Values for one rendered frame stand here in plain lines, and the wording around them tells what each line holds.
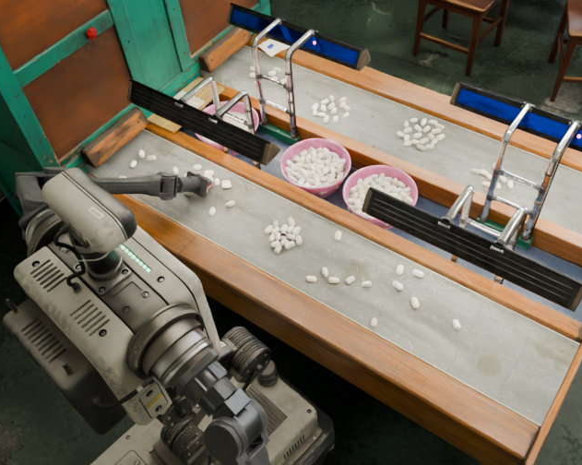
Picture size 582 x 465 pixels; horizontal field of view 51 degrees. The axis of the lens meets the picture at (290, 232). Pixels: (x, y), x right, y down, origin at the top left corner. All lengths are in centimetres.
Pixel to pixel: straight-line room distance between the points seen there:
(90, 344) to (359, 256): 113
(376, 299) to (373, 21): 283
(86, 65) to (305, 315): 118
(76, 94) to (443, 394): 160
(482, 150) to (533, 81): 167
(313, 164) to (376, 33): 213
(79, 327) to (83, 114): 135
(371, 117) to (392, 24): 197
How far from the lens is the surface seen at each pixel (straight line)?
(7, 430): 290
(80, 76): 236
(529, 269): 166
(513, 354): 193
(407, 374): 182
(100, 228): 105
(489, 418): 180
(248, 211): 221
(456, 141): 246
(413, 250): 205
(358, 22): 447
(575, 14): 383
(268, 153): 191
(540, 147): 247
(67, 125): 239
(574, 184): 241
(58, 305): 123
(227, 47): 282
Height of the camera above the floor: 240
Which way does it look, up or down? 51 degrees down
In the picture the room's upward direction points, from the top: 6 degrees counter-clockwise
